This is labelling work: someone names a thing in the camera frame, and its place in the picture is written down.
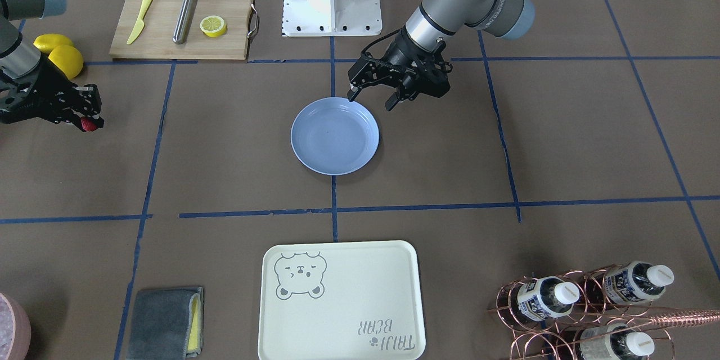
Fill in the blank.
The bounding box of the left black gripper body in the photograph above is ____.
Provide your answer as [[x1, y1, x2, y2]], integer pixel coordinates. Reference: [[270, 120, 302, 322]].
[[348, 28, 452, 99]]

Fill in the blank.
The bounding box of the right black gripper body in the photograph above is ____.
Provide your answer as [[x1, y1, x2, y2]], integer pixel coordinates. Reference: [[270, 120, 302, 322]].
[[1, 58, 101, 124]]

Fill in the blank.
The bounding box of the red strawberry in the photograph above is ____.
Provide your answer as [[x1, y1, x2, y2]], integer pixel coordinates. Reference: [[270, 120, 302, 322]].
[[80, 116, 98, 132]]

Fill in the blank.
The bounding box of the blue plate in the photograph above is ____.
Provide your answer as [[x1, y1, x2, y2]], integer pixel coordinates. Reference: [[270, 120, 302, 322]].
[[290, 97, 380, 176]]

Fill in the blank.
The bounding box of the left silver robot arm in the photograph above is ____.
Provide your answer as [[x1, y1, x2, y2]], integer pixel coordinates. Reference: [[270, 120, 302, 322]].
[[347, 0, 536, 111]]

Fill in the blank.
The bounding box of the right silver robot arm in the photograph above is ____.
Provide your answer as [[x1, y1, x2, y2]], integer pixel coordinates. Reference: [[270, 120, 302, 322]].
[[1, 0, 105, 132]]

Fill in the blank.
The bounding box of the yellow lemon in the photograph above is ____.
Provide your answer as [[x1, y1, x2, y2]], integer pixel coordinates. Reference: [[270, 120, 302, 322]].
[[47, 44, 84, 80], [33, 33, 74, 55]]

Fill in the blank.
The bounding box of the yellow plastic knife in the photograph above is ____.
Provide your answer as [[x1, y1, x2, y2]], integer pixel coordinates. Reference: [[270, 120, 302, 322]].
[[126, 0, 153, 45]]

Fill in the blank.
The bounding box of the wooden cutting board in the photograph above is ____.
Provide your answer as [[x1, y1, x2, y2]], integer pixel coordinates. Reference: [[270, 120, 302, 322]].
[[109, 0, 255, 61]]

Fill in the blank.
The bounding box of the lemon half slice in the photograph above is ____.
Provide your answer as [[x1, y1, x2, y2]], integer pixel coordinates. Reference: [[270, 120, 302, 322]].
[[200, 16, 227, 38]]

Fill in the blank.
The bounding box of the cream bear tray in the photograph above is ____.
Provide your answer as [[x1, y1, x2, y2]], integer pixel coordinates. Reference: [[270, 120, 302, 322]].
[[258, 240, 426, 359]]

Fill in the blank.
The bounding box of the pink bowl of ice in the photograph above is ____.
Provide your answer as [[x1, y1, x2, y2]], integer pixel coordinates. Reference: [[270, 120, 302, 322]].
[[1, 293, 32, 359]]

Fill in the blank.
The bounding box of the grey yellow folded cloth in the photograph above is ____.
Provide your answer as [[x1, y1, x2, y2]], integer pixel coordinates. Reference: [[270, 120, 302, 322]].
[[126, 286, 205, 359]]

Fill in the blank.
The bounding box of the dark drink bottle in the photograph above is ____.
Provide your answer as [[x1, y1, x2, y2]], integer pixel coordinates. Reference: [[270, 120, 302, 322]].
[[575, 323, 655, 359], [509, 276, 581, 326], [601, 261, 676, 305]]

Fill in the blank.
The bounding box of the copper wire bottle rack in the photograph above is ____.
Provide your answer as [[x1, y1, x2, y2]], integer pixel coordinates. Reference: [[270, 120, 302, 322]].
[[487, 263, 720, 360]]

